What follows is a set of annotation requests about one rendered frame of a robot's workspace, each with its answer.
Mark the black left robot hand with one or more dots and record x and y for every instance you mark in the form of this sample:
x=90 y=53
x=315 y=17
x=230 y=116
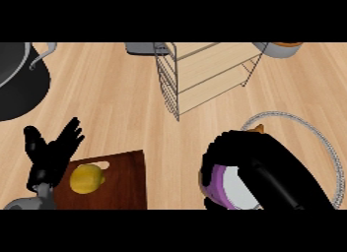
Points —
x=48 y=157

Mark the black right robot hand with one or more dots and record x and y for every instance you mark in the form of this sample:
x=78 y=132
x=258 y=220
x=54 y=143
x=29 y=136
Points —
x=273 y=164

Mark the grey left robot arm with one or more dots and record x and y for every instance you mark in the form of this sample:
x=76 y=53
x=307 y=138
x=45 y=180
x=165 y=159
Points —
x=38 y=201

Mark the round placemat with grey rim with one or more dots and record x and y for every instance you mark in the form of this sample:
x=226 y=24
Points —
x=322 y=138

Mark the yellow lemon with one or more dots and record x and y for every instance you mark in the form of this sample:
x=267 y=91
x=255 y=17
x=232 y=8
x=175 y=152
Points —
x=87 y=178

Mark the small orange object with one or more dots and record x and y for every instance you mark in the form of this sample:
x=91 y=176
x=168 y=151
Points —
x=257 y=128

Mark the dark brown cutting board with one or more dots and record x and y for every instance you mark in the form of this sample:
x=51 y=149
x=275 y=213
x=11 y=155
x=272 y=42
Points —
x=118 y=183

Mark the black pot with silver rim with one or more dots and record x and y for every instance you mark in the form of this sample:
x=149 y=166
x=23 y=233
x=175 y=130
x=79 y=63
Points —
x=11 y=98

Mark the grey bowl with orange contents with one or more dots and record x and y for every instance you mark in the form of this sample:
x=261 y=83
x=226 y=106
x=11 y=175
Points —
x=284 y=50

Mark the grey box-shaped object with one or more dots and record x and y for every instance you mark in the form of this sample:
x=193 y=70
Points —
x=140 y=48

